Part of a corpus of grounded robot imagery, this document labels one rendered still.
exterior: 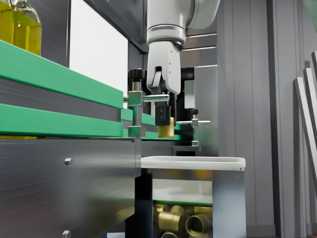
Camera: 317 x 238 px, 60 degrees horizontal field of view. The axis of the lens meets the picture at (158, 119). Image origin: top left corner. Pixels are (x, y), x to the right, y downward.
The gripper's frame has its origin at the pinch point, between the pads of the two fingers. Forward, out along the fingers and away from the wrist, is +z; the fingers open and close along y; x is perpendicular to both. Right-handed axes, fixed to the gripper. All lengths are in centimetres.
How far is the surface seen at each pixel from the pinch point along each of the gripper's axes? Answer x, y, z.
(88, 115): -3.3, 23.8, 1.7
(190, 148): -7, -52, 8
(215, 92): 0, -74, -18
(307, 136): 69, -272, 0
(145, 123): -14.6, -23.8, -0.4
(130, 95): -3.0, 11.2, -3.0
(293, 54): 61, -291, -96
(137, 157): -1.7, 10.9, 8.1
